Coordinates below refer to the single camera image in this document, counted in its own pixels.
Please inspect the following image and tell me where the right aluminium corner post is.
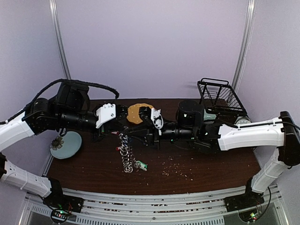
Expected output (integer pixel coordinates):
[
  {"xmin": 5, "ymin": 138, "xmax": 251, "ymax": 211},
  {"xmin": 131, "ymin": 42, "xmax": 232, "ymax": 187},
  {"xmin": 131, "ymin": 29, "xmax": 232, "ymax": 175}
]
[{"xmin": 232, "ymin": 0, "xmax": 256, "ymax": 93}]

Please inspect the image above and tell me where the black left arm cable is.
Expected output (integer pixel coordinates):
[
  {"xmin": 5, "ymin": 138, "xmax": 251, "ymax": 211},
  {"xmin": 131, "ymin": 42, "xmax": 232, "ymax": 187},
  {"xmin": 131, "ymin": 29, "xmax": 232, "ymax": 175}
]
[{"xmin": 0, "ymin": 79, "xmax": 120, "ymax": 125}]

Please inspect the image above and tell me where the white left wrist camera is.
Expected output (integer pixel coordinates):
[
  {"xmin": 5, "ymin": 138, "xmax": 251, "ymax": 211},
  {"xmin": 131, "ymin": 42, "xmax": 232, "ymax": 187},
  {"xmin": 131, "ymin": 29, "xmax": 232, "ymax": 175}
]
[{"xmin": 96, "ymin": 103, "xmax": 116, "ymax": 129}]

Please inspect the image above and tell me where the left aluminium corner post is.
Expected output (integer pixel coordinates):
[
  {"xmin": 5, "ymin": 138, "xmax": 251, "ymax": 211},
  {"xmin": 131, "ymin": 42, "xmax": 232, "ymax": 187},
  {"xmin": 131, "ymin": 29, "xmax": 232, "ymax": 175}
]
[{"xmin": 49, "ymin": 0, "xmax": 71, "ymax": 80}]

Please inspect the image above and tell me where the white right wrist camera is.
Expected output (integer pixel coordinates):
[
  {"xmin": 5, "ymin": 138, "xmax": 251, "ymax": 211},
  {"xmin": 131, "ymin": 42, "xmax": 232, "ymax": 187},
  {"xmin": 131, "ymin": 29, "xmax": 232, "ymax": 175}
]
[{"xmin": 150, "ymin": 108, "xmax": 164, "ymax": 136}]

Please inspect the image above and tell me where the light blue plate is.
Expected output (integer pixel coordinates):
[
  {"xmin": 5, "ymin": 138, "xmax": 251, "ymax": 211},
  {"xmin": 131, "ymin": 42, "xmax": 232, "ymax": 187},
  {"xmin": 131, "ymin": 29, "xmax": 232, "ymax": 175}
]
[{"xmin": 50, "ymin": 131, "xmax": 82, "ymax": 159}]

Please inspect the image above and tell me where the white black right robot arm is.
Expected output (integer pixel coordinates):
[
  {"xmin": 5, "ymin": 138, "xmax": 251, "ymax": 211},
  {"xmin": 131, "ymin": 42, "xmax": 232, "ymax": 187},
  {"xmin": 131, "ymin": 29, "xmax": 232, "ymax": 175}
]
[{"xmin": 124, "ymin": 100, "xmax": 300, "ymax": 207}]

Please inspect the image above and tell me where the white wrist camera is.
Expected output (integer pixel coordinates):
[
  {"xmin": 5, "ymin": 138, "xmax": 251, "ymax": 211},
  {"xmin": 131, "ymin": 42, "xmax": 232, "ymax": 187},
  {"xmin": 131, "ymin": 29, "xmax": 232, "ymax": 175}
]
[
  {"xmin": 96, "ymin": 103, "xmax": 116, "ymax": 129},
  {"xmin": 150, "ymin": 108, "xmax": 164, "ymax": 136}
]

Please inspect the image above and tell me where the large ring of keyrings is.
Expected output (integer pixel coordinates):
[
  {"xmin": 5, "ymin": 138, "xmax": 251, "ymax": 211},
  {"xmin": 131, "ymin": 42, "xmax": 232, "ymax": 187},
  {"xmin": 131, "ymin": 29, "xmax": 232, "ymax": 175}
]
[{"xmin": 117, "ymin": 132, "xmax": 136, "ymax": 174}]

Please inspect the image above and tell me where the aluminium corner post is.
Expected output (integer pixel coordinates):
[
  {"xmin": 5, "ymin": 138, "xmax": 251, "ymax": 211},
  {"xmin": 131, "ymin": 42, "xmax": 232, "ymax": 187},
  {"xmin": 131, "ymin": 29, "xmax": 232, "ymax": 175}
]
[
  {"xmin": 49, "ymin": 0, "xmax": 71, "ymax": 80},
  {"xmin": 232, "ymin": 0, "xmax": 256, "ymax": 93}
]

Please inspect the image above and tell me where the yellow dotted plate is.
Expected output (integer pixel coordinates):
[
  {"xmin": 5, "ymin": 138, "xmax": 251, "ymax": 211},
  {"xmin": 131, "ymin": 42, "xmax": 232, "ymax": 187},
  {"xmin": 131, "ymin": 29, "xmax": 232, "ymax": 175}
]
[{"xmin": 127, "ymin": 103, "xmax": 153, "ymax": 124}]

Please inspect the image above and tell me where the key with green tag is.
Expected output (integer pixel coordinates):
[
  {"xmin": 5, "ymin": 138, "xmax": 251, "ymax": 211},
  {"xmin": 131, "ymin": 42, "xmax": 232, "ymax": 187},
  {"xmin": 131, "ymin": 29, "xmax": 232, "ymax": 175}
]
[{"xmin": 134, "ymin": 160, "xmax": 148, "ymax": 171}]

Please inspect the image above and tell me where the black wire dish rack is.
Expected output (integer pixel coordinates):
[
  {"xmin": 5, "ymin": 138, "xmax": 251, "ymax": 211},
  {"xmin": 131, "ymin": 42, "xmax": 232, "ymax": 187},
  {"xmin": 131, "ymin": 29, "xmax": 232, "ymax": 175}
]
[{"xmin": 197, "ymin": 78, "xmax": 248, "ymax": 124}]

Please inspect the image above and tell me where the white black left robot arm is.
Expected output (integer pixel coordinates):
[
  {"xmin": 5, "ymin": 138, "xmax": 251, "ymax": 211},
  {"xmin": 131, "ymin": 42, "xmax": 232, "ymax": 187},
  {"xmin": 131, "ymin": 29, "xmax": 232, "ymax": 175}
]
[{"xmin": 0, "ymin": 79, "xmax": 128, "ymax": 208}]

